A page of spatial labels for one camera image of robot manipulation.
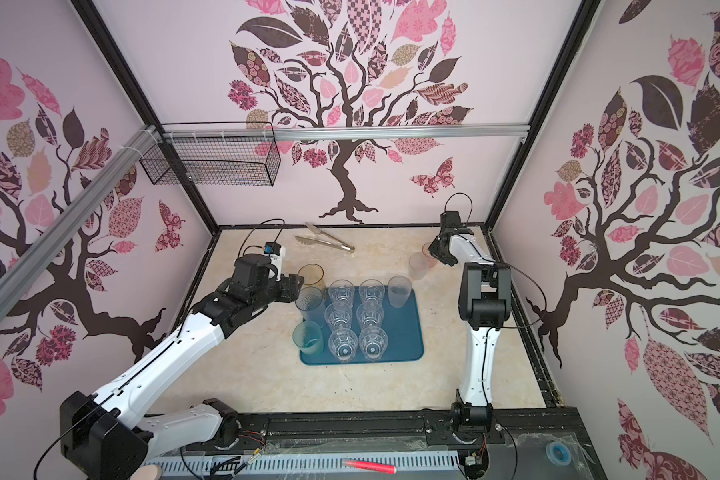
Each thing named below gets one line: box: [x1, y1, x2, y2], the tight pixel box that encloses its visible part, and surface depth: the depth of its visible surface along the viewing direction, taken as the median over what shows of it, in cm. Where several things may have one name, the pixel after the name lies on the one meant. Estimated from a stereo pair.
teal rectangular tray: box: [300, 286, 425, 365], surface depth 90 cm
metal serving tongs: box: [295, 222, 355, 253], surface depth 116 cm
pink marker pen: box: [342, 458, 397, 475], surface depth 70 cm
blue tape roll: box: [546, 442, 572, 466], surface depth 71 cm
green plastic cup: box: [292, 320, 324, 355], surface depth 86 cm
